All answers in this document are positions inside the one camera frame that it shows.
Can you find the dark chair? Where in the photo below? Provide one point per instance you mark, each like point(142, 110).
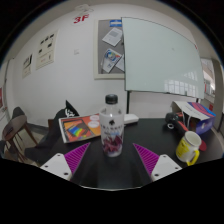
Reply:
point(18, 111)

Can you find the small white box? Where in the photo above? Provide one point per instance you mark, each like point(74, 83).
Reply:
point(131, 118)

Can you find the blue cardboard box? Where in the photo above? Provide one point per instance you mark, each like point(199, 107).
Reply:
point(200, 116)

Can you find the large white wall poster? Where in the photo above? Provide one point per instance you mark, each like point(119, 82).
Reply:
point(46, 50)

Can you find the small white wall poster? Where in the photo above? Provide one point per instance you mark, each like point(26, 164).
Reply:
point(27, 66)

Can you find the flat round red coaster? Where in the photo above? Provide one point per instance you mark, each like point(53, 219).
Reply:
point(203, 146)

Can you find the colourful printed book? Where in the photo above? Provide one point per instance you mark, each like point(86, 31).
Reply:
point(78, 128)

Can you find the clear bottle with black cap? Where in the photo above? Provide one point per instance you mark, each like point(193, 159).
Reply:
point(111, 130)

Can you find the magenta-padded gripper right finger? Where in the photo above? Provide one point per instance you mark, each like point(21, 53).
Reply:
point(146, 156)

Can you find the large whiteboard on stand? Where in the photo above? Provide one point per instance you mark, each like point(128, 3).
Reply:
point(160, 56)

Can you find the black bag with white print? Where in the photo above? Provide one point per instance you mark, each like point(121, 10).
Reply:
point(68, 110)

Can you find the black and red power tool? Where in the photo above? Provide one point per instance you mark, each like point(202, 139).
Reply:
point(175, 119)

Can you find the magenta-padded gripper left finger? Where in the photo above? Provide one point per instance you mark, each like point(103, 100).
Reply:
point(76, 156)

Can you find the round wooden side table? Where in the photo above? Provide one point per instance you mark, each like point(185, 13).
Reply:
point(15, 125)

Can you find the grey notice board with papers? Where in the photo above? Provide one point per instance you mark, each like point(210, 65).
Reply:
point(108, 43)

